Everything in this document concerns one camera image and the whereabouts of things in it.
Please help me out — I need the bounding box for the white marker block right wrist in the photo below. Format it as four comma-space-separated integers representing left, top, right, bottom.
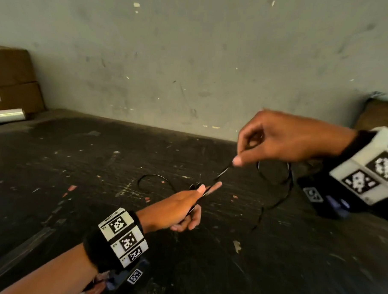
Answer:
327, 124, 388, 206

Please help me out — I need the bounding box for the thin black cable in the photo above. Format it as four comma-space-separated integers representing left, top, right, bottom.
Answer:
135, 155, 295, 236

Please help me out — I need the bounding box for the black right wrist strap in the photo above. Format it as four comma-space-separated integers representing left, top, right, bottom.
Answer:
322, 128, 379, 174

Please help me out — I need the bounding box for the black wrist strap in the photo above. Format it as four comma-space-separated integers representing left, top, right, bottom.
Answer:
81, 209, 146, 276
322, 128, 379, 174

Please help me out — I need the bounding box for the white marker block wrist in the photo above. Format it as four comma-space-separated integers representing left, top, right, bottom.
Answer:
327, 124, 388, 206
96, 207, 151, 270

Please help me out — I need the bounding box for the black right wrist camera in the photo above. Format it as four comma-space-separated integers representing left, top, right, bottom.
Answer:
294, 169, 388, 223

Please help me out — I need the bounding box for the person's right hand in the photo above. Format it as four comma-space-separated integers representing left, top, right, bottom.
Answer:
232, 108, 358, 172

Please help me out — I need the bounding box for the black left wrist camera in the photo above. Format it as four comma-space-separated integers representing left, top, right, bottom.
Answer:
103, 256, 152, 294

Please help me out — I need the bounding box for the brown cardboard box white label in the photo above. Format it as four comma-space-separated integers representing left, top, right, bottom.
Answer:
0, 80, 47, 116

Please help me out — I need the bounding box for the shiny silver roll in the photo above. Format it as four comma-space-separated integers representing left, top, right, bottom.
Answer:
0, 107, 27, 126

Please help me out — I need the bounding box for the white marker block left wrist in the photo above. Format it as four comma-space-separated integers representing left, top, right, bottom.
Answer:
96, 207, 151, 270

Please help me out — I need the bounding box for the person's left forearm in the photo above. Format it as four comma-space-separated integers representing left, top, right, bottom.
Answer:
0, 239, 100, 294

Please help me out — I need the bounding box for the black left wrist strap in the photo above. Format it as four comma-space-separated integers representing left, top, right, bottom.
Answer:
81, 209, 146, 276

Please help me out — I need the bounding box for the person's left hand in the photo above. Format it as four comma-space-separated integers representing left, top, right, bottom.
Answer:
135, 178, 223, 236

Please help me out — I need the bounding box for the brown sack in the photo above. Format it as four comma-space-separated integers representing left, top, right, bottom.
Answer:
355, 97, 388, 133

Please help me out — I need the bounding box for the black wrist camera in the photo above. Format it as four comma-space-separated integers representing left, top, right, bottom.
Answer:
103, 256, 152, 294
294, 169, 388, 223

